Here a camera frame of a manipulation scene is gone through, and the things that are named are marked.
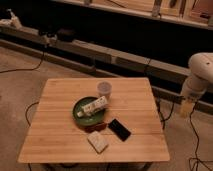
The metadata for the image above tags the white sponge block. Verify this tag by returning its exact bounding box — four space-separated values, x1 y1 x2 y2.
87 131 109 154

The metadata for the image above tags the translucent plastic cup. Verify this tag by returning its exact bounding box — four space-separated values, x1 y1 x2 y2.
97 81 112 99

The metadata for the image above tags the black floor cable left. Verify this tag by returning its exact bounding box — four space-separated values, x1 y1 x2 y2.
0 46 46 74

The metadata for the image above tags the green round plate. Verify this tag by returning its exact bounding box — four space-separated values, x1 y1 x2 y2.
72 96 106 127

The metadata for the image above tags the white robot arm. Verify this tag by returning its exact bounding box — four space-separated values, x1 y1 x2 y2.
180 52 213 118

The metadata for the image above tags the red chili pepper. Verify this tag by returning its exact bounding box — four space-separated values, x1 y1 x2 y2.
85 122 107 133

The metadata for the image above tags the black cable right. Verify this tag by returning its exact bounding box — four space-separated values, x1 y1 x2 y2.
188 103 213 171

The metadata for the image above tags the white tube on plate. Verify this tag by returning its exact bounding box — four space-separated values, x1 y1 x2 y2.
77 96 108 117

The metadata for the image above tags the wooden folding table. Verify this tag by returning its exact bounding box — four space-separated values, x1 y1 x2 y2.
18 78 170 163

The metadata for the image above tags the black device on ledge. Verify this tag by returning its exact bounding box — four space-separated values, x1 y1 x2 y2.
57 29 75 42

